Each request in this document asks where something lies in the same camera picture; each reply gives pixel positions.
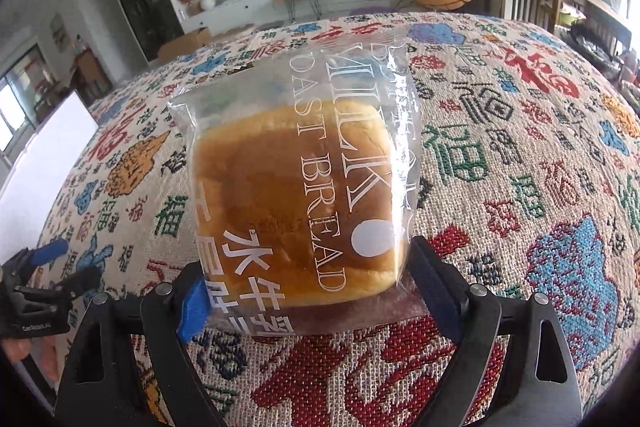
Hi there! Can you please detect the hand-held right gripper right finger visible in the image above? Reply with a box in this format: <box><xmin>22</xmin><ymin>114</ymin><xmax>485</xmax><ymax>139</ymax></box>
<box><xmin>400</xmin><ymin>235</ymin><xmax>584</xmax><ymax>427</ymax></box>

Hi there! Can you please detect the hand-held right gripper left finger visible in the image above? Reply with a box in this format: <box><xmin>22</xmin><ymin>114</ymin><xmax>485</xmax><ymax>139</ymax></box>
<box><xmin>55</xmin><ymin>262</ymin><xmax>241</xmax><ymax>427</ymax></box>

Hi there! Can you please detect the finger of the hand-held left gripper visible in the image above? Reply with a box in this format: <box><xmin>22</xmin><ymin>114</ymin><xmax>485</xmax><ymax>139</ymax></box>
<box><xmin>20</xmin><ymin>238</ymin><xmax>70</xmax><ymax>269</ymax></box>
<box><xmin>60</xmin><ymin>269</ymin><xmax>103</xmax><ymax>295</ymax></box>

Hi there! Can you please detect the white box with cardboard bottom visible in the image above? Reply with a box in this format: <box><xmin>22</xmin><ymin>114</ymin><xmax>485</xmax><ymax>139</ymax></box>
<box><xmin>0</xmin><ymin>89</ymin><xmax>99</xmax><ymax>254</ymax></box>

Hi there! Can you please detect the square toast bread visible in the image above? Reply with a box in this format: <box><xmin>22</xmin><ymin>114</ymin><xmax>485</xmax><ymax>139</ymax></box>
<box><xmin>167</xmin><ymin>31</ymin><xmax>422</xmax><ymax>339</ymax></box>

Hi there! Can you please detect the person's left hand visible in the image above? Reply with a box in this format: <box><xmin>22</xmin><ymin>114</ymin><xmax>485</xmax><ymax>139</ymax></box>
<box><xmin>0</xmin><ymin>336</ymin><xmax>58</xmax><ymax>369</ymax></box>

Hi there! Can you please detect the printed woven blanket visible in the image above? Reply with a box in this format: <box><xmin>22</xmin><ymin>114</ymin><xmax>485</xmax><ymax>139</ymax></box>
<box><xmin>37</xmin><ymin>9</ymin><xmax>640</xmax><ymax>427</ymax></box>

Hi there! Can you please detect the glass balcony door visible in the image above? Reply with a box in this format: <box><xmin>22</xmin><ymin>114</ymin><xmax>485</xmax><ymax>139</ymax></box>
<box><xmin>0</xmin><ymin>46</ymin><xmax>42</xmax><ymax>150</ymax></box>

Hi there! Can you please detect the wooden dining furniture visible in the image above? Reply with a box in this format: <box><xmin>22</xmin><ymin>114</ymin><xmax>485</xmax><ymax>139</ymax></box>
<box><xmin>69</xmin><ymin>48</ymin><xmax>113</xmax><ymax>104</ymax></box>

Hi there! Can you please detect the brown cardboard box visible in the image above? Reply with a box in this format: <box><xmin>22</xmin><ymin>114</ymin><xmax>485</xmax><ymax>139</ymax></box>
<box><xmin>157</xmin><ymin>27</ymin><xmax>212</xmax><ymax>60</ymax></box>

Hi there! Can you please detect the framed wall picture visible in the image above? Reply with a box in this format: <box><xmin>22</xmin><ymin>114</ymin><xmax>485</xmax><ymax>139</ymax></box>
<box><xmin>49</xmin><ymin>14</ymin><xmax>69</xmax><ymax>54</ymax></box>

